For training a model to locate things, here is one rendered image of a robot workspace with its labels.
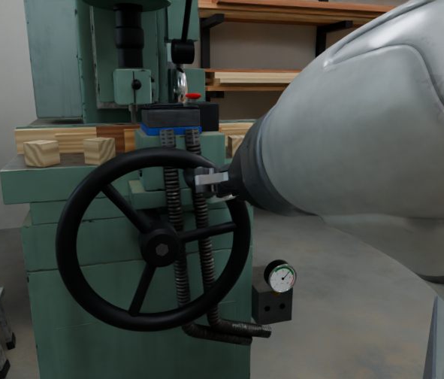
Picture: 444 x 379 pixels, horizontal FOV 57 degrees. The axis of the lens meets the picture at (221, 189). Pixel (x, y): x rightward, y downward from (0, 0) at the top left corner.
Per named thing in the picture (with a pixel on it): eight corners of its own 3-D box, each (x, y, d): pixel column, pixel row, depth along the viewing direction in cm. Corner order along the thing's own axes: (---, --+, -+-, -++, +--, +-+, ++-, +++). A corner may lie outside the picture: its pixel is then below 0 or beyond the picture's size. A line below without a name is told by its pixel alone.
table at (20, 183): (-13, 222, 60) (-19, 183, 59) (22, 178, 89) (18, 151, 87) (342, 192, 77) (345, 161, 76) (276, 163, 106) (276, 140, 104)
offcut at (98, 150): (116, 161, 76) (114, 137, 75) (99, 165, 72) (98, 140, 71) (101, 159, 78) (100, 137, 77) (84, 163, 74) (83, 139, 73)
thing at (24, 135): (16, 154, 84) (13, 129, 83) (19, 153, 86) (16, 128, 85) (282, 142, 101) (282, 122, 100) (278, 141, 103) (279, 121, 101)
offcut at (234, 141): (249, 156, 81) (249, 137, 80) (231, 157, 80) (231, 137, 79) (244, 153, 85) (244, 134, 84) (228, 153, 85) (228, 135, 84)
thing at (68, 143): (56, 153, 84) (55, 134, 83) (57, 152, 86) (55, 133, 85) (305, 143, 100) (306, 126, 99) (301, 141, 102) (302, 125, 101)
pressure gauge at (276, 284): (267, 303, 82) (269, 266, 80) (261, 294, 86) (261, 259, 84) (296, 298, 84) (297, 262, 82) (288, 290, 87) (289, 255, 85)
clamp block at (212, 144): (142, 192, 66) (139, 137, 64) (134, 174, 79) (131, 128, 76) (228, 186, 70) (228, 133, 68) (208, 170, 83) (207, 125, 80)
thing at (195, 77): (171, 116, 105) (170, 68, 102) (167, 114, 112) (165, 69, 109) (206, 115, 108) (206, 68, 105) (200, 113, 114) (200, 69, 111)
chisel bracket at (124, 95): (118, 112, 82) (115, 68, 80) (114, 108, 95) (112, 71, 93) (154, 111, 84) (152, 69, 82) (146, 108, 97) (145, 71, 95)
